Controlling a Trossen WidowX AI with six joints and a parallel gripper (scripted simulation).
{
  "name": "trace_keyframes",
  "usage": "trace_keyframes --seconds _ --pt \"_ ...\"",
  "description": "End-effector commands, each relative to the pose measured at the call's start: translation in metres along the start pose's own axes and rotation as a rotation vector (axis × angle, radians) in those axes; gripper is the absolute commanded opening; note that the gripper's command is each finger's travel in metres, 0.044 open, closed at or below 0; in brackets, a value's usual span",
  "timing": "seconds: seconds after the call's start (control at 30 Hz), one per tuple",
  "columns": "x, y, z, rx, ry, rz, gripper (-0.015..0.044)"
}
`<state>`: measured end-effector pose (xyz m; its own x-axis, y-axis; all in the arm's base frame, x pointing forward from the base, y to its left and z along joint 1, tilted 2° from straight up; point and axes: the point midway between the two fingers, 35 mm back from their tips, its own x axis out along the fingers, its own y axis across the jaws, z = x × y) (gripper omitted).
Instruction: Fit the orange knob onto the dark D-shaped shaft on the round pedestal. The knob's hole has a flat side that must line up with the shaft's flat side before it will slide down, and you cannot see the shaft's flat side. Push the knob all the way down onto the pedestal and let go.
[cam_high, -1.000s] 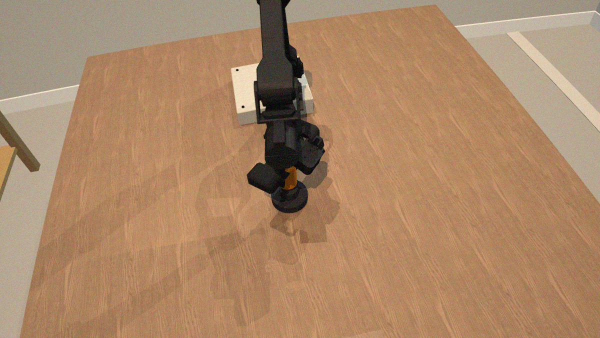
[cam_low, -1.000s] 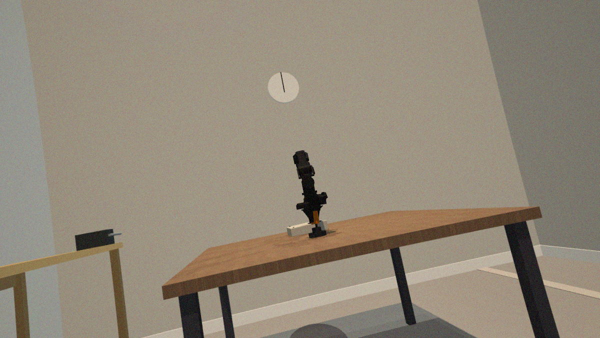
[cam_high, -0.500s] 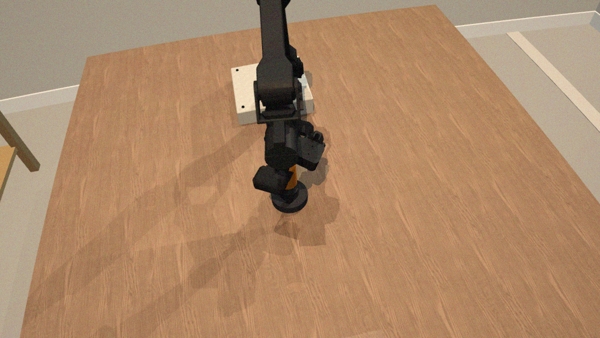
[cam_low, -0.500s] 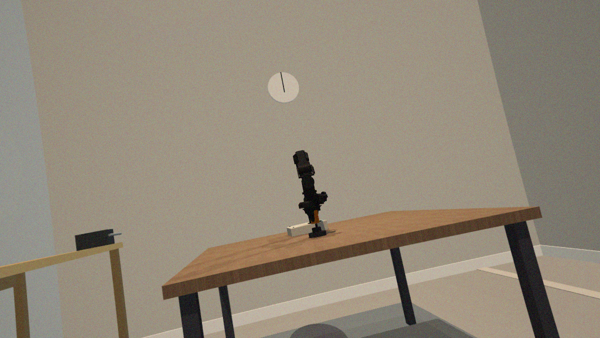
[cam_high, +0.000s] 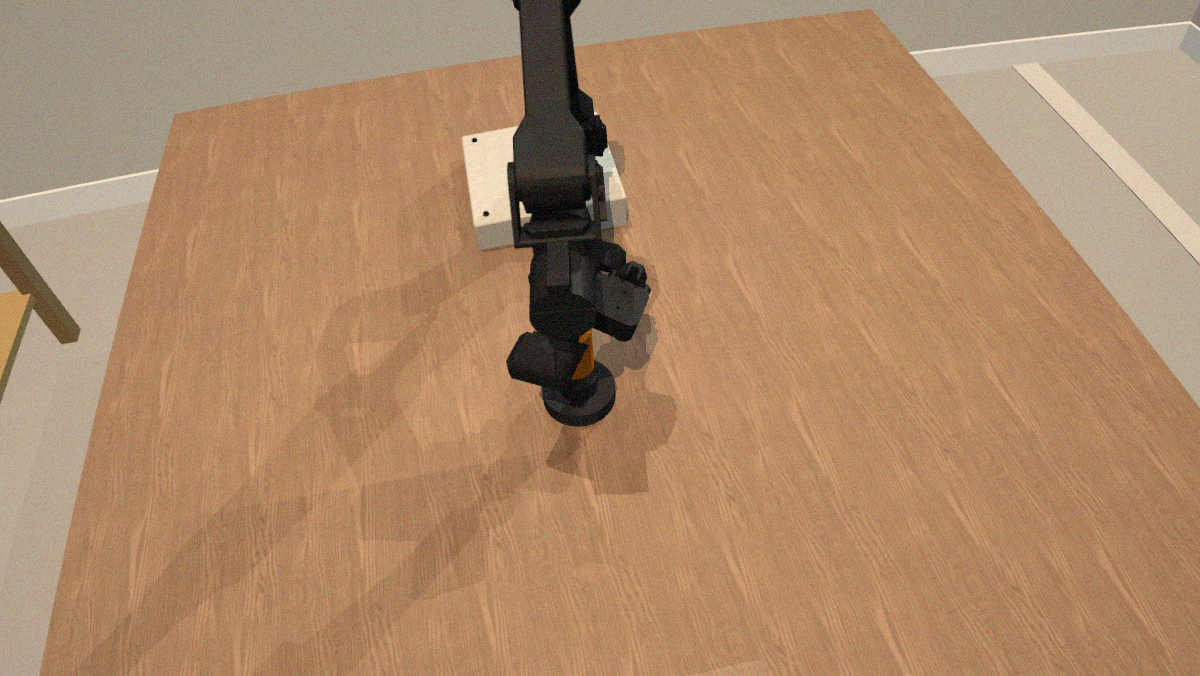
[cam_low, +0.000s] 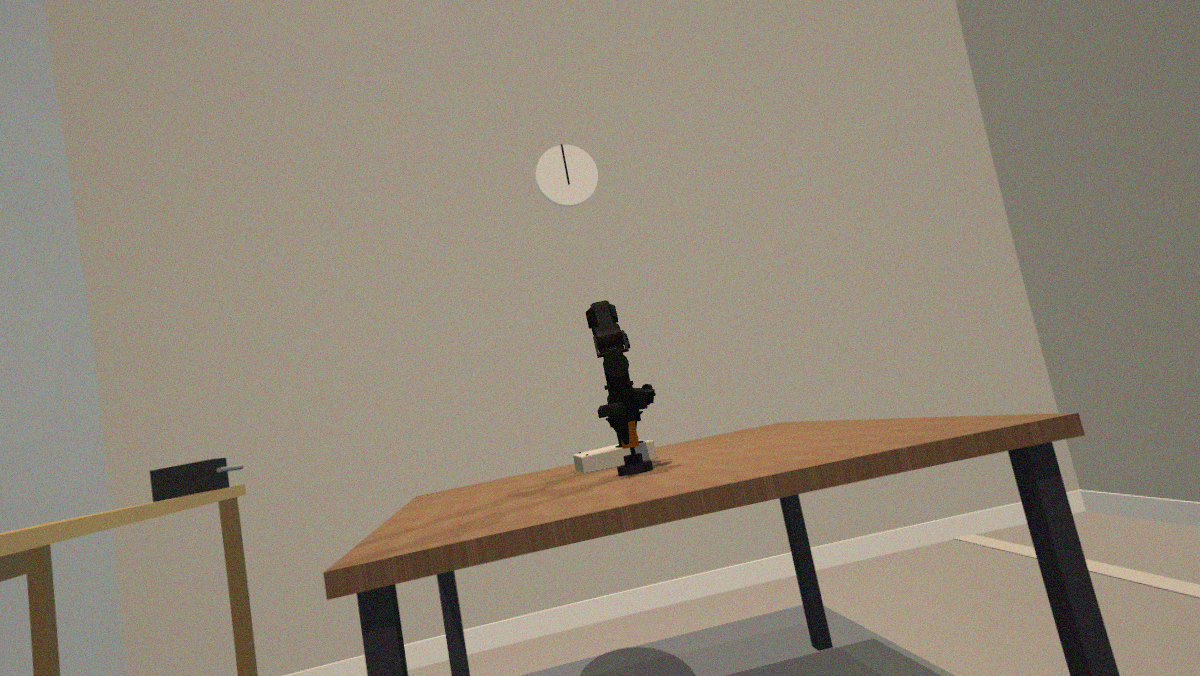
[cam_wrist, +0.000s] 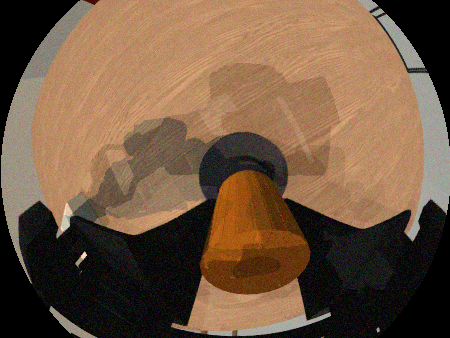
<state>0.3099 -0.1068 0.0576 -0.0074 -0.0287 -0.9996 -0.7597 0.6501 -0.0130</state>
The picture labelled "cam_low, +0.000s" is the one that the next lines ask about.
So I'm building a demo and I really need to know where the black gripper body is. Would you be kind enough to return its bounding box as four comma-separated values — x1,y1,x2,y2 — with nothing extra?
598,377,648,418

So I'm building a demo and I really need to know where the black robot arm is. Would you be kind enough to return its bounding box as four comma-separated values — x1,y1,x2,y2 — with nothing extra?
586,300,656,405

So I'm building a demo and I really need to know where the orange knob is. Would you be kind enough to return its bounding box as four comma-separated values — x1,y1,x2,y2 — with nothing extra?
620,421,638,449

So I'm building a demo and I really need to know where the dark grey round pedestal with shaft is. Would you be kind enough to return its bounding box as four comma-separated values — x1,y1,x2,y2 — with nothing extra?
617,447,653,475

